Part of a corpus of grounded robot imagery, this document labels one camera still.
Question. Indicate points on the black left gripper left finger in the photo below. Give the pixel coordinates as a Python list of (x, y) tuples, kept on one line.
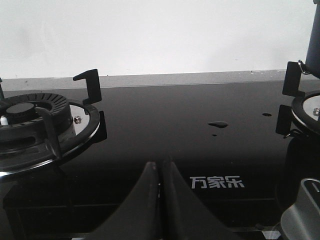
[(135, 218)]

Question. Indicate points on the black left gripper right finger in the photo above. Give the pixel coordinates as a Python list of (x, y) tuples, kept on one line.
[(186, 217)]

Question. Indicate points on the dark blue cooking pot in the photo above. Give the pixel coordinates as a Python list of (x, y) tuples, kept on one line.
[(312, 61)]

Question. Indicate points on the black glass gas stove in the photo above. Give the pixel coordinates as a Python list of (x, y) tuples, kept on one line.
[(222, 138)]

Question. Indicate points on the silver stove control knob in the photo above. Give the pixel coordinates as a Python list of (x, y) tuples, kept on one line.
[(301, 221)]

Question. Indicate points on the left gas burner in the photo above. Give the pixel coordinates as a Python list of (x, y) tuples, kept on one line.
[(37, 129)]

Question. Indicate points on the gas burner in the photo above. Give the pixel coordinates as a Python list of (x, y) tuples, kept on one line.
[(37, 129), (304, 110)]

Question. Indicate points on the right gas burner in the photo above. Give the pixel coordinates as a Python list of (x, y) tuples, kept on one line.
[(304, 110)]

